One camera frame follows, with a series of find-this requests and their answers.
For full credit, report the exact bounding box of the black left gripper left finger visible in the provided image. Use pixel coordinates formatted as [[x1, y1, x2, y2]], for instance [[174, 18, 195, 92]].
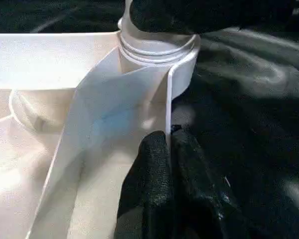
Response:
[[114, 130, 174, 239]]

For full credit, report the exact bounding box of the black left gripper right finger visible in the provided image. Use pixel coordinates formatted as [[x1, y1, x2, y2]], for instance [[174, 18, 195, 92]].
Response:
[[170, 125, 251, 239]]

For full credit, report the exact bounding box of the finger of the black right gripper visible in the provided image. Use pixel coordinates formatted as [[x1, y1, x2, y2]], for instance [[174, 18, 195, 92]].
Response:
[[129, 0, 299, 34]]

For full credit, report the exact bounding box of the white plastic table leg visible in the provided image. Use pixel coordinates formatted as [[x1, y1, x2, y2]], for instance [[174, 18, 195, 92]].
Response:
[[117, 0, 200, 65]]

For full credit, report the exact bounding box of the white plastic table top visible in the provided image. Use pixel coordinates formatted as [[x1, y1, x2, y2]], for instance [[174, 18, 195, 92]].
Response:
[[0, 31, 201, 239]]

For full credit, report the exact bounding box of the black mat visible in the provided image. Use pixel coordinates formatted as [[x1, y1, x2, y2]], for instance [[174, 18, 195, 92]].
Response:
[[0, 0, 299, 239]]

